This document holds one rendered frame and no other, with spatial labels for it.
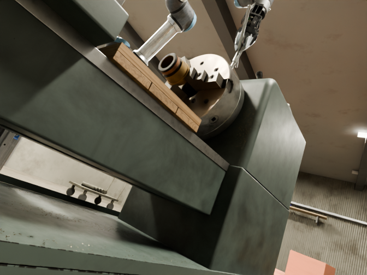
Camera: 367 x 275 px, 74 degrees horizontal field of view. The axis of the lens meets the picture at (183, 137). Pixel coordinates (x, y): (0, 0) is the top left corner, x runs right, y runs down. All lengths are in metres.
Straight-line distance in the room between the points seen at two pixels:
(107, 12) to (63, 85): 0.14
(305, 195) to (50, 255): 9.41
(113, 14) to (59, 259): 0.36
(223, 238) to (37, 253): 0.58
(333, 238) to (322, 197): 1.26
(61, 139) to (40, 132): 0.03
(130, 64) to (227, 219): 0.54
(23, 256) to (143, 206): 0.71
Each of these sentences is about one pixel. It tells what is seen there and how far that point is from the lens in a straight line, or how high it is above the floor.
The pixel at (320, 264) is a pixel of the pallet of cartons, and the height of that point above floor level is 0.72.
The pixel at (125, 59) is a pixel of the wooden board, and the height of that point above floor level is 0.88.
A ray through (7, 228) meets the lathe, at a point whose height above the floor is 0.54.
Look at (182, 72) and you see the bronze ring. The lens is 0.83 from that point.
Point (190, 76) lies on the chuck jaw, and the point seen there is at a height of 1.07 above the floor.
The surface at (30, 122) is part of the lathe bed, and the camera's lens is 0.45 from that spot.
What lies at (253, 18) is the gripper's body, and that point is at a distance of 1.19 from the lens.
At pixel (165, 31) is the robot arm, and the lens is 1.51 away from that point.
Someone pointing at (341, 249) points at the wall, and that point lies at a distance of 9.34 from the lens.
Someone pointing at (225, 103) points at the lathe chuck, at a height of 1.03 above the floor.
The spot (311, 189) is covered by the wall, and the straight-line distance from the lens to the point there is 9.67.
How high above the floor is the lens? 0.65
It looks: 16 degrees up
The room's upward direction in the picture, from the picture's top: 22 degrees clockwise
